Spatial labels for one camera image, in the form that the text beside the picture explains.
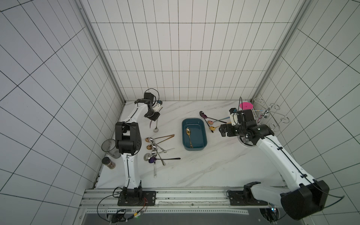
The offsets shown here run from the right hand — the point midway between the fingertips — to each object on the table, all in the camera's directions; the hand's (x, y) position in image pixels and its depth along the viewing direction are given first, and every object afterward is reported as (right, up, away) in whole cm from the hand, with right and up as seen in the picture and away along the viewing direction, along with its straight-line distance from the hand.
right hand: (221, 127), depth 80 cm
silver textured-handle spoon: (-39, -28, +1) cm, 48 cm away
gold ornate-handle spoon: (-19, -5, +18) cm, 27 cm away
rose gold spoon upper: (-47, -10, +15) cm, 50 cm away
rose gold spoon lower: (-44, -14, +10) cm, 47 cm away
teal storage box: (-11, -7, +19) cm, 23 cm away
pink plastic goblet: (+15, +13, +1) cm, 20 cm away
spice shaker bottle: (-65, -20, -2) cm, 68 cm away
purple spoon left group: (-42, -21, +7) cm, 47 cm away
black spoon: (-1, -5, +21) cm, 21 cm away
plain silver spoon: (-42, -4, +21) cm, 47 cm away
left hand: (-44, +4, +19) cm, 48 cm away
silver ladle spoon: (-45, -20, +8) cm, 50 cm away
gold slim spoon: (0, -3, +20) cm, 20 cm away
